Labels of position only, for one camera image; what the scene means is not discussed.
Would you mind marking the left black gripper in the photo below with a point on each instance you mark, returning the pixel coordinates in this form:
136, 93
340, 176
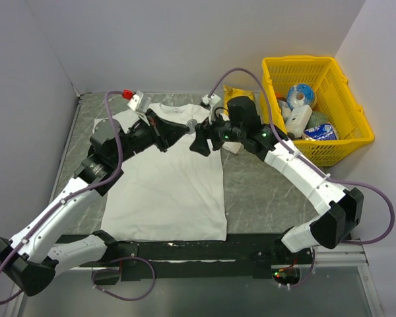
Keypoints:
164, 133

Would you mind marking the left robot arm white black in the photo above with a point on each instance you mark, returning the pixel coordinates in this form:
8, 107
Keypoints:
30, 258

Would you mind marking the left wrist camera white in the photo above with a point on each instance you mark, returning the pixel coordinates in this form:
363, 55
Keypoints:
137, 102

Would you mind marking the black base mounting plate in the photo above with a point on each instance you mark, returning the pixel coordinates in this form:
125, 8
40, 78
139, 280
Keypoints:
240, 255

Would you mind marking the green round melon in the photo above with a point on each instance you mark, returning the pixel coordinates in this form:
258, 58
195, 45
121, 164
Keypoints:
316, 119

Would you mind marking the yellow Lays chips bag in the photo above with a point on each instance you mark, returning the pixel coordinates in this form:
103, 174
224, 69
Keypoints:
231, 92

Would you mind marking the blue white tape roll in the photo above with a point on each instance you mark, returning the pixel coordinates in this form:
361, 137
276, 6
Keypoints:
301, 95

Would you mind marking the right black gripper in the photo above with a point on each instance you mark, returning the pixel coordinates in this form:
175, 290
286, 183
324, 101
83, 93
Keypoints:
200, 144

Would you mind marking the blue white snack packet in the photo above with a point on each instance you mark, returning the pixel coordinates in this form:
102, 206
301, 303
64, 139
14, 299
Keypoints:
322, 132

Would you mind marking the white t-shirt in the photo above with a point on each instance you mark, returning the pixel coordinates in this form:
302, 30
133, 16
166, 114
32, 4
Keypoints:
176, 195

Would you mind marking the yellow plastic basket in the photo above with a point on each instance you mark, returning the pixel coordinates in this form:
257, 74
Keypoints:
333, 98

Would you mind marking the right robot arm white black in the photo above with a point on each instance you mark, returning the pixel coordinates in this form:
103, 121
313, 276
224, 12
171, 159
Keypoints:
338, 209

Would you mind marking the white plastic bottle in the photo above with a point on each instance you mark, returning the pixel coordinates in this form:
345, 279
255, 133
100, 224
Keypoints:
298, 120

